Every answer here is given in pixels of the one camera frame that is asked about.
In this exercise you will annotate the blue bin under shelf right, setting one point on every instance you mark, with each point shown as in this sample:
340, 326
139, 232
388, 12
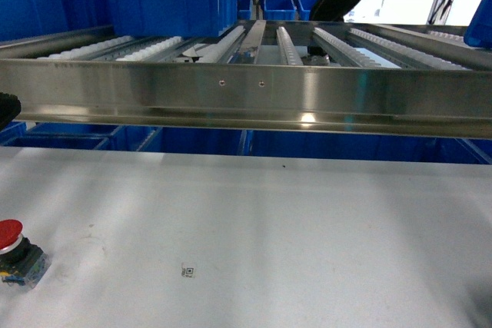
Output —
359, 147

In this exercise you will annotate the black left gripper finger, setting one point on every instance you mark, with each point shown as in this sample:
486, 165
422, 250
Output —
10, 108

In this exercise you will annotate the blue bin under shelf left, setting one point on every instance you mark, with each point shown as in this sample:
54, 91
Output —
99, 137

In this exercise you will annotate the steel roller shelf frame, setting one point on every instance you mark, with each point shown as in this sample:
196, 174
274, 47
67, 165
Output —
293, 76

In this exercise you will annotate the blue bin right edge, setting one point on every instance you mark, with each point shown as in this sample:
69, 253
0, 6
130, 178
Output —
478, 33

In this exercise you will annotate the blue bin under shelf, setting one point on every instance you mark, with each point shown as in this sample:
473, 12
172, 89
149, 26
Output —
99, 137
359, 147

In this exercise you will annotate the red mushroom push button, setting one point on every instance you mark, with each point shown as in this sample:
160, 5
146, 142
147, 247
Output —
22, 263

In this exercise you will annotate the large blue bin on shelf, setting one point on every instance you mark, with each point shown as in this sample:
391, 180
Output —
185, 18

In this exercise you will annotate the small QR code sticker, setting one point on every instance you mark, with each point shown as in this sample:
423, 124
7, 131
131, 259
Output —
188, 269

